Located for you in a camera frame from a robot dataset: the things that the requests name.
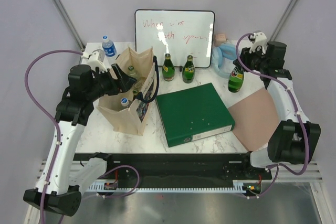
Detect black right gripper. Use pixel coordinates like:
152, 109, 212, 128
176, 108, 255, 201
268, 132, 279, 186
233, 44, 268, 72

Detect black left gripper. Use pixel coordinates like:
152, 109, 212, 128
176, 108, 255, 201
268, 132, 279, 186
86, 63, 137, 101

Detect clear glass bottle green cap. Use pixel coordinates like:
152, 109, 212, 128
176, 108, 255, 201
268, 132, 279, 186
128, 65, 140, 80

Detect beige canvas tote bag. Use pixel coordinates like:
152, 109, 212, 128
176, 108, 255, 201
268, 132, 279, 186
97, 47, 160, 135

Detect blue-label water bottle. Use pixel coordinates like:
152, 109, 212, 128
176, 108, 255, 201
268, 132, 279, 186
102, 35, 117, 57
120, 98, 132, 111

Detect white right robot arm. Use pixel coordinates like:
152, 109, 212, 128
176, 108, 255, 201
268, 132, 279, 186
234, 36, 321, 179

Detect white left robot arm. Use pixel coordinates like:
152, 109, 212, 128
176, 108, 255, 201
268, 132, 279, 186
23, 64, 136, 216

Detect small pink cube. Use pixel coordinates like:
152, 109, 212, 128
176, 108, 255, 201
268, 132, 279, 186
214, 33, 227, 47

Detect pink cardboard sheet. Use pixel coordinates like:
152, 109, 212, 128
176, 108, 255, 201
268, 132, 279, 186
228, 88, 279, 151

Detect white dry-erase board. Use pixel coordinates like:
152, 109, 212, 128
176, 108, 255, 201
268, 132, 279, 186
134, 9, 215, 68

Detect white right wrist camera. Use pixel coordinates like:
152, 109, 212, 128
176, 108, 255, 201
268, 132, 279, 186
248, 31, 267, 54

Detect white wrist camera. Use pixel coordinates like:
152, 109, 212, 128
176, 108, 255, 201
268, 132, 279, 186
248, 31, 267, 54
81, 49, 108, 73

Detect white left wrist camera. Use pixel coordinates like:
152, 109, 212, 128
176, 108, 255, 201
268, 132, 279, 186
81, 49, 108, 73

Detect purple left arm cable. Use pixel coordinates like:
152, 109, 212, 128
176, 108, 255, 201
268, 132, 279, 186
25, 49, 85, 224

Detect green ring binder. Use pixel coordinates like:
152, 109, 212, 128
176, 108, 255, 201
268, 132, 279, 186
156, 83, 235, 147

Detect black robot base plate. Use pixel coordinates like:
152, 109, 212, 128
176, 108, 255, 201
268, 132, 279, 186
73, 152, 275, 190

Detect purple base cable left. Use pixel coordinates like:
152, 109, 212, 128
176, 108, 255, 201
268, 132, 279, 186
62, 165, 140, 210

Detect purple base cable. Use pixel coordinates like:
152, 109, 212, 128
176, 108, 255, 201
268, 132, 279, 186
62, 165, 140, 210
233, 166, 280, 200

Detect white slotted cable duct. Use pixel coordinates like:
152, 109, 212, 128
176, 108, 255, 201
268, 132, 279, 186
86, 180, 261, 193

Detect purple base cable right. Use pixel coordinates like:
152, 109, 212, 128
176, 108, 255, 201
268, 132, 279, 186
233, 166, 280, 200

